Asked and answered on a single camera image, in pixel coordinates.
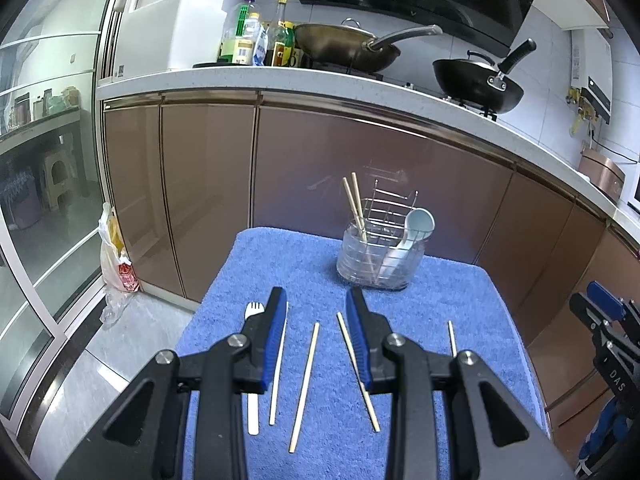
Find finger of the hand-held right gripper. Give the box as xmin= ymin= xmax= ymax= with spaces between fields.
xmin=586 ymin=281 xmax=640 ymax=322
xmin=569 ymin=292 xmax=612 ymax=334

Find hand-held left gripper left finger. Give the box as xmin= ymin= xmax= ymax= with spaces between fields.
xmin=54 ymin=286 xmax=289 ymax=480

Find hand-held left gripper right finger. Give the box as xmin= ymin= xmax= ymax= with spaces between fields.
xmin=345 ymin=286 xmax=576 ymax=480

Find clear utensil holder with rack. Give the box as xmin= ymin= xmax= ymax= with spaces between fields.
xmin=336 ymin=178 xmax=426 ymax=292

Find white plastic fork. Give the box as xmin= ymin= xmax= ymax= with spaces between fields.
xmin=244 ymin=301 xmax=264 ymax=436

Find person's right hand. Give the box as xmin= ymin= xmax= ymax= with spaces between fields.
xmin=579 ymin=399 xmax=633 ymax=477

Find blue towel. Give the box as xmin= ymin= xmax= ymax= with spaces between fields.
xmin=176 ymin=226 xmax=551 ymax=480

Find white microwave oven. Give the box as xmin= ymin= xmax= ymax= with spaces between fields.
xmin=622 ymin=162 xmax=640 ymax=211

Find rose-gold rice cooker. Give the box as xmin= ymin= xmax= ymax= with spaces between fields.
xmin=579 ymin=147 xmax=627 ymax=203

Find pale blue soup spoon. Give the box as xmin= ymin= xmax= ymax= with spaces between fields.
xmin=377 ymin=207 xmax=436 ymax=278

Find plastic bag with red print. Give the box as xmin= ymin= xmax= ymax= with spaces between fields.
xmin=99 ymin=202 xmax=142 ymax=326

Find yellow gas valve pipes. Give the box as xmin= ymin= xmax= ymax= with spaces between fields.
xmin=566 ymin=87 xmax=601 ymax=137

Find sliding glass door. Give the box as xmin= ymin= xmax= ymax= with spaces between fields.
xmin=0 ymin=0 xmax=132 ymax=421

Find white water heater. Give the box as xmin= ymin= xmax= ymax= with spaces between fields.
xmin=570 ymin=27 xmax=615 ymax=123

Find white kitchen countertop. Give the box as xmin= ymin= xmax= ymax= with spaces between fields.
xmin=96 ymin=62 xmax=640 ymax=241

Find black wok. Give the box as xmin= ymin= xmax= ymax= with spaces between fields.
xmin=432 ymin=39 xmax=537 ymax=115

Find black gas stove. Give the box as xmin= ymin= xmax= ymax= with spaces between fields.
xmin=300 ymin=60 xmax=501 ymax=121

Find beige plastic stool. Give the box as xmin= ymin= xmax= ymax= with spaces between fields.
xmin=40 ymin=147 xmax=76 ymax=211

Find small yellow-labelled dark bottle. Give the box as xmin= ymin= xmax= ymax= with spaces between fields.
xmin=286 ymin=21 xmax=306 ymax=68

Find blue-labelled clear bottle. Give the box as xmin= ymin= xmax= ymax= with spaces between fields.
xmin=250 ymin=12 xmax=269 ymax=66

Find brass-coloured wok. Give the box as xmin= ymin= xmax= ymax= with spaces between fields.
xmin=294 ymin=19 xmax=443 ymax=75

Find yellow-capped dark glass bottle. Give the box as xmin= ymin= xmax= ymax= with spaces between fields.
xmin=270 ymin=0 xmax=296 ymax=67

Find green-capped oil bottle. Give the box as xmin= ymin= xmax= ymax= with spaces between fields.
xmin=220 ymin=0 xmax=261 ymax=66

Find black power cable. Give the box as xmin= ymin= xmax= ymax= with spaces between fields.
xmin=591 ymin=129 xmax=640 ymax=166

